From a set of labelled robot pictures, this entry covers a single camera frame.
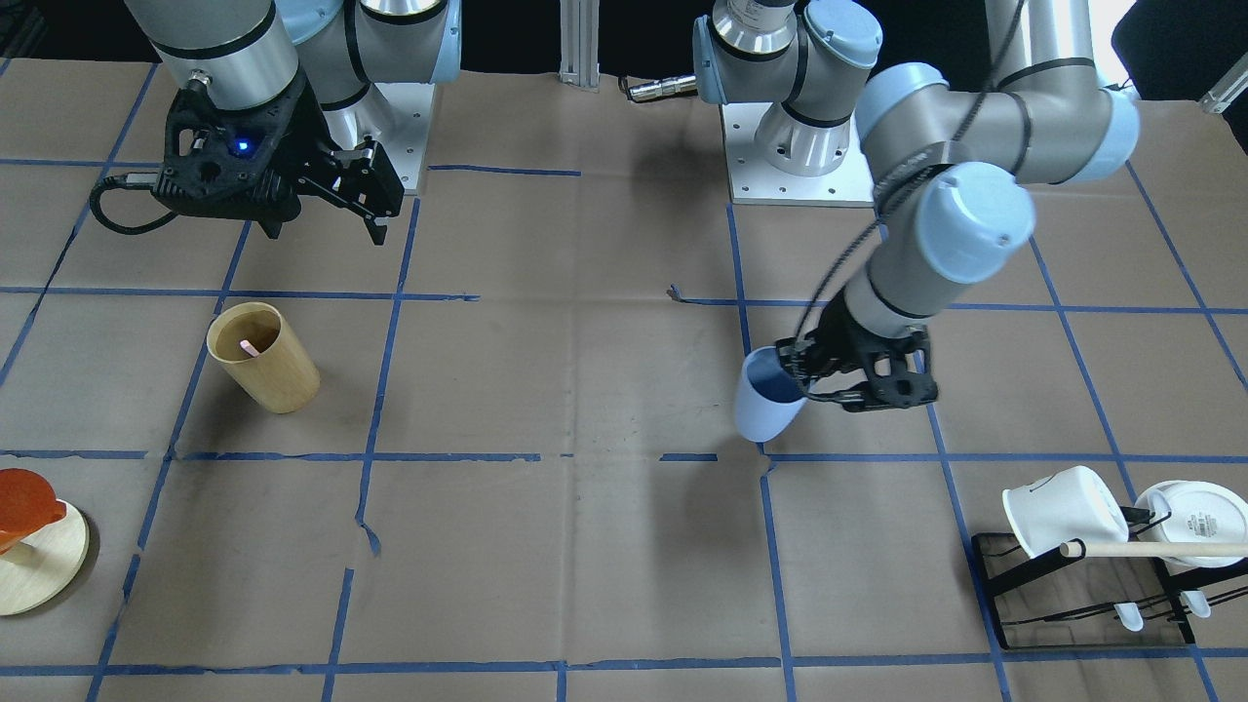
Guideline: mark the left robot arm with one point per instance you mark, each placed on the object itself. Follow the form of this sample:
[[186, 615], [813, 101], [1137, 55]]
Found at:
[[950, 172]]

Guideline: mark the aluminium frame post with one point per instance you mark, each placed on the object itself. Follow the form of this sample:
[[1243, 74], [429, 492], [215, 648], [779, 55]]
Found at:
[[579, 44]]

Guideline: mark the bamboo cylinder holder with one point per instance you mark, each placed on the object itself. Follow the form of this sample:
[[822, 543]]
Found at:
[[282, 378]]

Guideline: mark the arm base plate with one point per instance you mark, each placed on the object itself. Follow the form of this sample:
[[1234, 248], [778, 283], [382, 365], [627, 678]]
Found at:
[[397, 115], [799, 185]]

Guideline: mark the light blue cup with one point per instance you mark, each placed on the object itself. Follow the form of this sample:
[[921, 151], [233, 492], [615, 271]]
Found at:
[[767, 398]]

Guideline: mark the black mug rack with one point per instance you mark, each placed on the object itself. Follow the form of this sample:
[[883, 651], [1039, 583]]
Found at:
[[1053, 601]]

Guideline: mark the orange cup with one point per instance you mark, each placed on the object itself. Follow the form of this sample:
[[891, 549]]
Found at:
[[28, 504]]

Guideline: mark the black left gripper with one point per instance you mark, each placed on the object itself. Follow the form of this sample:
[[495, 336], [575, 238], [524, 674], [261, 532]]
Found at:
[[836, 343]]

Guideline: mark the white mug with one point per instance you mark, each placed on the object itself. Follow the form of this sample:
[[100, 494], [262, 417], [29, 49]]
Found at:
[[1072, 504]]

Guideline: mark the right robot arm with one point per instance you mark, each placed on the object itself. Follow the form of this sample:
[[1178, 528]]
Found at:
[[248, 51]]

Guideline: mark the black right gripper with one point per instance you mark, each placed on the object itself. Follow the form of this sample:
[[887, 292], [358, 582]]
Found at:
[[301, 139]]

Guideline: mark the round wooden cup stand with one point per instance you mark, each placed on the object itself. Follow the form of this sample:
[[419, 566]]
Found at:
[[44, 563]]

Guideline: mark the white upside-down cup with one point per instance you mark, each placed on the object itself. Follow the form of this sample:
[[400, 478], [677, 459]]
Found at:
[[1185, 511]]

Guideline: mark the wooden rack dowel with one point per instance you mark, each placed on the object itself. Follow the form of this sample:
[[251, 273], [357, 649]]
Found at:
[[1186, 550]]

